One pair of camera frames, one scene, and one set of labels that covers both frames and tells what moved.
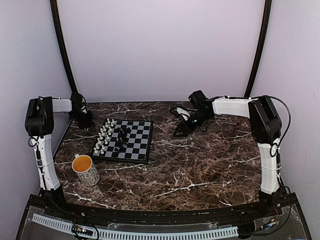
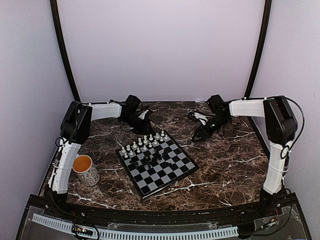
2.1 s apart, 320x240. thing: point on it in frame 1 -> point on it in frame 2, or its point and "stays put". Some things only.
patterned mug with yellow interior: (87, 172) stays put
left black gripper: (89, 122) -> (146, 125)
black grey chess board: (138, 141) -> (156, 163)
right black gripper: (181, 126) -> (200, 131)
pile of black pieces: (122, 144) -> (148, 160)
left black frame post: (56, 21) stays put
